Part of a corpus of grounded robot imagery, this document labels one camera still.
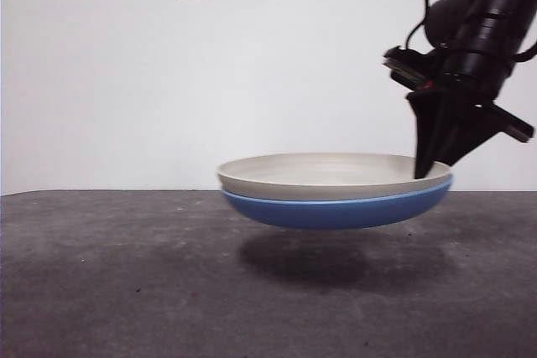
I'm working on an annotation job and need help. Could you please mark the white plate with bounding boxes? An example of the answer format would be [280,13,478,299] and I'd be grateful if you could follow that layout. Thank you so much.
[216,152,452,200]

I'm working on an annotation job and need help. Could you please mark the blue plate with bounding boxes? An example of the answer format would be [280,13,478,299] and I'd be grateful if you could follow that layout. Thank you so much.
[221,175,455,231]

